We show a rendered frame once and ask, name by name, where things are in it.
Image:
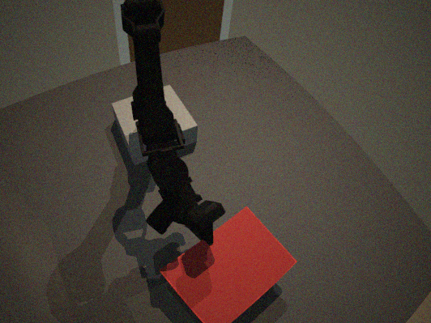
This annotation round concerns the red lid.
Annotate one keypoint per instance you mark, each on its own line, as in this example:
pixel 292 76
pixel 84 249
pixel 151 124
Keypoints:
pixel 219 281

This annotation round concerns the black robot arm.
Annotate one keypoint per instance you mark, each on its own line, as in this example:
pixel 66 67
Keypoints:
pixel 157 128

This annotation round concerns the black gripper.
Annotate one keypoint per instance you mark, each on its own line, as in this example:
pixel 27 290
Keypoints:
pixel 197 218

